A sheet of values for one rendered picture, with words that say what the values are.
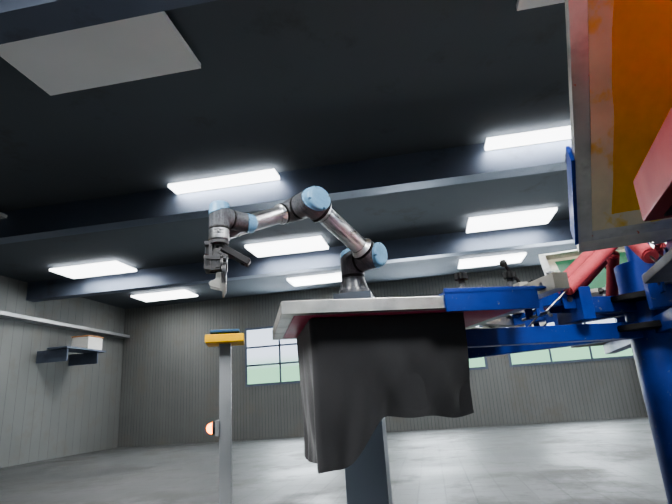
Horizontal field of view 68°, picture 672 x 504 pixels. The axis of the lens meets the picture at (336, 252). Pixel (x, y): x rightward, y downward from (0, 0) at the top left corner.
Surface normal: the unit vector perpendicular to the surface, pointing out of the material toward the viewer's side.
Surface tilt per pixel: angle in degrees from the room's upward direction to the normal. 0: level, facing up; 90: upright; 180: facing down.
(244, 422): 90
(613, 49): 148
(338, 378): 92
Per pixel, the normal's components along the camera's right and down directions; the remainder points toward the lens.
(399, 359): 0.35, -0.20
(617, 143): -0.13, 0.68
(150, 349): -0.18, -0.27
